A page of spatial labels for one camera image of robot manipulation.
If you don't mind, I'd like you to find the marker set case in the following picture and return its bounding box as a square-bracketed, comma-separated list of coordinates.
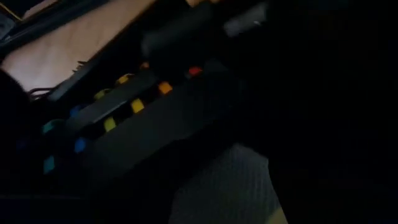
[40, 60, 237, 187]

